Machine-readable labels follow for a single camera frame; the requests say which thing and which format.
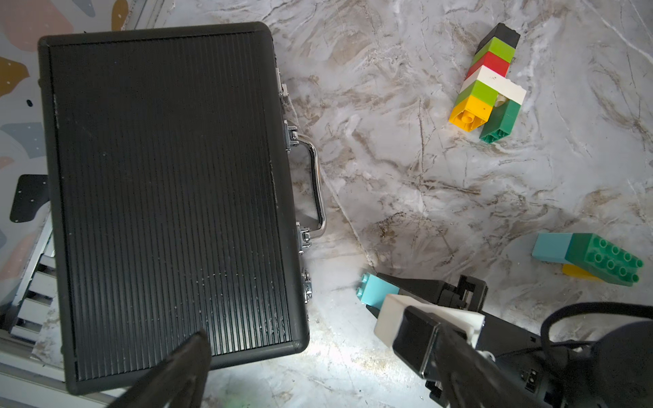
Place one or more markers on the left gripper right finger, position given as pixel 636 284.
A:
pixel 469 379

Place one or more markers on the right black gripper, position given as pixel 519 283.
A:
pixel 517 351

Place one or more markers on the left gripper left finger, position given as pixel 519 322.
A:
pixel 178 380

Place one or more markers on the light blue lego brick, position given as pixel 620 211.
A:
pixel 373 290
pixel 552 247

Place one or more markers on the dark green long lego brick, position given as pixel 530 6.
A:
pixel 604 259

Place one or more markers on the orange yellow lego brick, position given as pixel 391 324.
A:
pixel 470 114

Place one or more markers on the white long lego brick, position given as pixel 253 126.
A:
pixel 504 86

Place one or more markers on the red lego brick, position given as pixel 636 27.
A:
pixel 491 61

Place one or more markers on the lime green lego brick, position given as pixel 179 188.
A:
pixel 497 47
pixel 480 91

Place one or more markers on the black small lego brick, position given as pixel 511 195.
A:
pixel 502 32

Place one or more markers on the dark green small lego brick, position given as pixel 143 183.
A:
pixel 501 122

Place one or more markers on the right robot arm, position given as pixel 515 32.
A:
pixel 613 371

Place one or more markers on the black case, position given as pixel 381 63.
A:
pixel 171 199

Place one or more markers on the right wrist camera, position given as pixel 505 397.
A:
pixel 411 328

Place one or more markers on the aluminium front rail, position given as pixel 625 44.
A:
pixel 32 373

